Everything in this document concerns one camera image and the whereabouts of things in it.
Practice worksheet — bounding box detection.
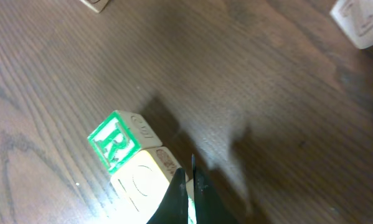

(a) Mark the green B block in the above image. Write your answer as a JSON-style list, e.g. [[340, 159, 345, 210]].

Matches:
[[186, 179, 197, 224]]

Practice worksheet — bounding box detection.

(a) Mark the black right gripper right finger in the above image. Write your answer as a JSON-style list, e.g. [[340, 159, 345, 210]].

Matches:
[[191, 155, 238, 224]]

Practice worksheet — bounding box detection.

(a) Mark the green R block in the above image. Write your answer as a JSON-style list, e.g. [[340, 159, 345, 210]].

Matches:
[[87, 110, 163, 175]]

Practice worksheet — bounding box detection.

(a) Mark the yellow O block front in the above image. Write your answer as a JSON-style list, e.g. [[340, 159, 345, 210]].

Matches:
[[110, 147, 181, 223]]

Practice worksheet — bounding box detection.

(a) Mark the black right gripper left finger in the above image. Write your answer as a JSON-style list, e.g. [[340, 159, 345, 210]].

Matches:
[[147, 168, 188, 224]]

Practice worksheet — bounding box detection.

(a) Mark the red I block left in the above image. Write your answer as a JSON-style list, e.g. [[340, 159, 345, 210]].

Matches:
[[330, 0, 373, 49]]

